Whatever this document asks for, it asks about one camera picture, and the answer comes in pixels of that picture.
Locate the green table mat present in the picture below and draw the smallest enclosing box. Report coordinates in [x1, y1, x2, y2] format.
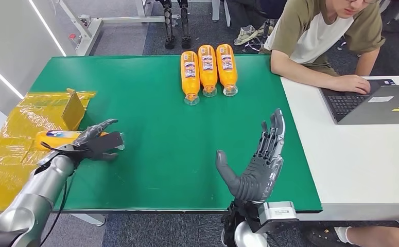
[29, 55, 323, 214]

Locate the grey laptop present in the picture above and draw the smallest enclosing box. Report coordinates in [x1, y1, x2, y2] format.
[319, 79, 399, 126]

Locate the pale sneaker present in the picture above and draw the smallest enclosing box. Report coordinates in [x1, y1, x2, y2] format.
[233, 25, 258, 46]
[257, 20, 275, 36]

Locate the black shoe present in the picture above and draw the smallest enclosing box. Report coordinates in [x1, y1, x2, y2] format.
[301, 226, 343, 247]

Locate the orange juice bottle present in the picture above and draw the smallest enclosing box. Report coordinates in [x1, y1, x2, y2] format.
[197, 44, 218, 98]
[180, 50, 201, 107]
[35, 130, 126, 152]
[215, 44, 239, 97]

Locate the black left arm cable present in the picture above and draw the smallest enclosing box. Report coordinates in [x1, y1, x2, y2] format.
[39, 173, 72, 247]

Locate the yellow plastic wrapped box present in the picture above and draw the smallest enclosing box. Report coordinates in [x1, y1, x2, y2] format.
[0, 89, 98, 213]

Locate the person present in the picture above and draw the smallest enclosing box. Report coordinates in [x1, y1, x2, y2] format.
[263, 0, 386, 96]

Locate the white metal frame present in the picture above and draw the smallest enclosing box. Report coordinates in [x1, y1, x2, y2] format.
[53, 0, 182, 57]

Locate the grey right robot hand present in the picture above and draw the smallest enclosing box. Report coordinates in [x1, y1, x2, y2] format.
[215, 108, 286, 204]

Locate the black office chair base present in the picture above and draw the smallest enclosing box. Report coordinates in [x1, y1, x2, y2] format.
[241, 19, 274, 54]

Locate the black robot stand leg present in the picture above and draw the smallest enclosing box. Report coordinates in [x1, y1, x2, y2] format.
[178, 0, 192, 50]
[163, 0, 177, 50]

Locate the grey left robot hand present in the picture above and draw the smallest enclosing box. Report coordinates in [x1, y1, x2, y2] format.
[72, 118, 120, 162]

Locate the person's right hand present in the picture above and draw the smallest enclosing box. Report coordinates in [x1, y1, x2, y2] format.
[332, 74, 372, 95]

